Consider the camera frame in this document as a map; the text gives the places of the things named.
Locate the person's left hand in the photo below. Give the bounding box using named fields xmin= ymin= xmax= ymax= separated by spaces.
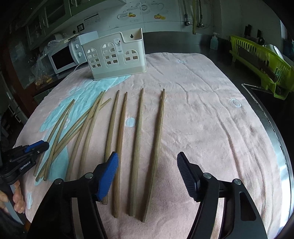
xmin=0 ymin=180 xmax=25 ymax=214

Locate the cream plastic utensil holder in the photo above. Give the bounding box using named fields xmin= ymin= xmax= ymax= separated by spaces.
xmin=82 ymin=28 xmax=146 ymax=80

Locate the white microwave oven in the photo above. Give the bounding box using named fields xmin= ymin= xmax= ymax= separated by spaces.
xmin=48 ymin=34 xmax=87 ymax=75

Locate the pink and blue towel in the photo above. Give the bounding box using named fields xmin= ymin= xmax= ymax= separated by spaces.
xmin=16 ymin=53 xmax=282 ymax=238

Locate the lime green dish rack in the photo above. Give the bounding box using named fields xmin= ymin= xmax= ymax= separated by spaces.
xmin=230 ymin=35 xmax=293 ymax=100

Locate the white wall power socket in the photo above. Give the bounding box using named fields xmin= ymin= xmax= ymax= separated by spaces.
xmin=77 ymin=23 xmax=85 ymax=32

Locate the wooden chopstick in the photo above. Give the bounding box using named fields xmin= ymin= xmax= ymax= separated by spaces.
xmin=78 ymin=91 xmax=106 ymax=178
xmin=65 ymin=91 xmax=105 ymax=181
xmin=33 ymin=99 xmax=76 ymax=177
xmin=129 ymin=89 xmax=144 ymax=217
xmin=141 ymin=89 xmax=165 ymax=223
xmin=43 ymin=110 xmax=70 ymax=181
xmin=54 ymin=108 xmax=91 ymax=153
xmin=35 ymin=98 xmax=111 ymax=182
xmin=113 ymin=92 xmax=128 ymax=219
xmin=102 ymin=90 xmax=120 ymax=205

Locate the plastic bag of food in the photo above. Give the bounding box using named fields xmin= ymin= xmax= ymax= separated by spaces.
xmin=31 ymin=55 xmax=55 ymax=88

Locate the clear soap dispenser bottle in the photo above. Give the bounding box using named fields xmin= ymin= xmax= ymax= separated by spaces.
xmin=210 ymin=32 xmax=219 ymax=50

